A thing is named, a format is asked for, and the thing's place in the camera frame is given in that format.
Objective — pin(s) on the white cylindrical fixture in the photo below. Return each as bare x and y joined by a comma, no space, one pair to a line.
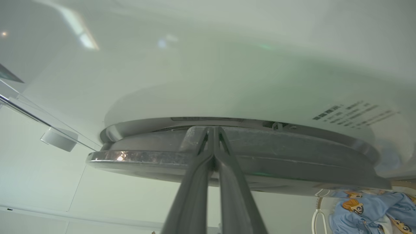
60,139

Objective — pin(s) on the white front-load washing machine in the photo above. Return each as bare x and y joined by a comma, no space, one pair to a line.
227,65

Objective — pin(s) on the round glass washing machine door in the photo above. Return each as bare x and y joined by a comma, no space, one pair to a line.
292,156

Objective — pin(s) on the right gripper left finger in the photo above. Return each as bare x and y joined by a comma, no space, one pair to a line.
191,195

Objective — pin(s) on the thin metal rail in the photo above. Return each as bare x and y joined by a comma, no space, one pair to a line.
19,110

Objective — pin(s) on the blue cartoon print garment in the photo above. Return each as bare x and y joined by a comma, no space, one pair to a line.
373,203

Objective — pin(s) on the cream perforated laundry basket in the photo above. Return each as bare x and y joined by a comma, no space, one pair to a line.
328,204

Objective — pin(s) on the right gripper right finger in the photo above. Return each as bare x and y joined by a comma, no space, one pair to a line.
237,201

